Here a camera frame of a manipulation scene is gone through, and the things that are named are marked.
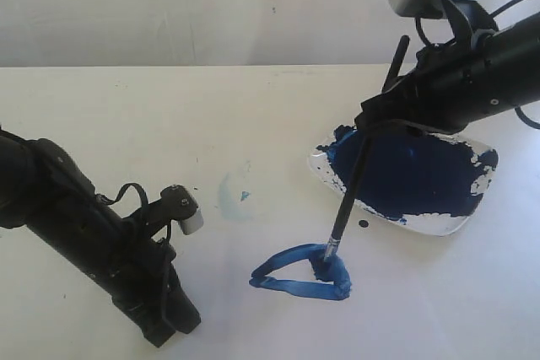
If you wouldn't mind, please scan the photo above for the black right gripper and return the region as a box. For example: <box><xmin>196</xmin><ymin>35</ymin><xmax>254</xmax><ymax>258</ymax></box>
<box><xmin>354</xmin><ymin>39</ymin><xmax>502</xmax><ymax>133</ymax></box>

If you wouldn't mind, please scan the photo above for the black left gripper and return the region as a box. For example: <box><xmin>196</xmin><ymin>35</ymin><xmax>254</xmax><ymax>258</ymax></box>
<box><xmin>84</xmin><ymin>203</ymin><xmax>201</xmax><ymax>347</ymax></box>

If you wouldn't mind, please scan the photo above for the black paintbrush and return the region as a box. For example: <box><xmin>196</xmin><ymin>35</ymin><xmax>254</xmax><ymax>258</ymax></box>
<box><xmin>323</xmin><ymin>35</ymin><xmax>410</xmax><ymax>262</ymax></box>

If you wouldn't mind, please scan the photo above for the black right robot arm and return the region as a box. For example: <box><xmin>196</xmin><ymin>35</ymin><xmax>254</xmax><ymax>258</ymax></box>
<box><xmin>354</xmin><ymin>14</ymin><xmax>539</xmax><ymax>134</ymax></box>

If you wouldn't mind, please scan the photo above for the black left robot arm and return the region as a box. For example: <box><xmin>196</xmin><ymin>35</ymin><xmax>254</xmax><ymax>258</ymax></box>
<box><xmin>1</xmin><ymin>131</ymin><xmax>203</xmax><ymax>347</ymax></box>

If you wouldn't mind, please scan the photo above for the clear tray with blue paint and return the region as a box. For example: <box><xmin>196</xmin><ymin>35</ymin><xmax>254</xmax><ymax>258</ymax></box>
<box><xmin>308</xmin><ymin>126</ymin><xmax>499</xmax><ymax>236</ymax></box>

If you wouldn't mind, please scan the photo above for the white paper sheet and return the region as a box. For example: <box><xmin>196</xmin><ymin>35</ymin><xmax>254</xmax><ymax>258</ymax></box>
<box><xmin>176</xmin><ymin>223</ymin><xmax>505</xmax><ymax>359</ymax></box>

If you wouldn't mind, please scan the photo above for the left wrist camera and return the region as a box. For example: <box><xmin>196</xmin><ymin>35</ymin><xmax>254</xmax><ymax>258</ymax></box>
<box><xmin>130</xmin><ymin>184</ymin><xmax>205</xmax><ymax>235</ymax></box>

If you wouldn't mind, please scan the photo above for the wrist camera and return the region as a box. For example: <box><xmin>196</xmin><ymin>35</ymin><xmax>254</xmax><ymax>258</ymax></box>
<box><xmin>130</xmin><ymin>184</ymin><xmax>205</xmax><ymax>235</ymax></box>
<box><xmin>388</xmin><ymin>0</ymin><xmax>499</xmax><ymax>42</ymax></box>

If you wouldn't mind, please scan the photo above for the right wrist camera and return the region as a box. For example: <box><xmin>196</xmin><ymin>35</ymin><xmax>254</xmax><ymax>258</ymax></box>
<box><xmin>388</xmin><ymin>0</ymin><xmax>499</xmax><ymax>42</ymax></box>

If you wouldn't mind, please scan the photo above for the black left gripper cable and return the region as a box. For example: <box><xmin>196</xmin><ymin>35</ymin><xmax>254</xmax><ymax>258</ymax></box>
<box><xmin>94</xmin><ymin>181</ymin><xmax>174</xmax><ymax>247</ymax></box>

